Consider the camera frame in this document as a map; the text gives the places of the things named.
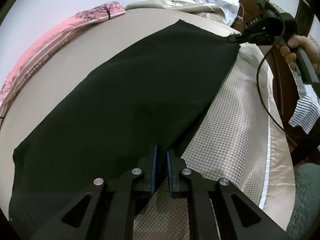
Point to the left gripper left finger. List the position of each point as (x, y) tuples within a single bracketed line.
[(105, 209)]

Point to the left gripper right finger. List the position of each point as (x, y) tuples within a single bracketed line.
[(218, 209)]

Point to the brown wooden bed frame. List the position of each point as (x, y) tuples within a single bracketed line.
[(285, 94)]

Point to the beige satin quilt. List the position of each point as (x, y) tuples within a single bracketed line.
[(158, 14)]

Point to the person right hand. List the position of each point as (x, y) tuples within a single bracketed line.
[(308, 46)]

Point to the pink striped tree pillow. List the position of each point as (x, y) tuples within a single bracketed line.
[(48, 44)]

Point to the black pants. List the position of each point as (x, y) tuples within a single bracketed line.
[(155, 92)]

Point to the striped right sleeve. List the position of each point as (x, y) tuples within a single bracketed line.
[(306, 112)]

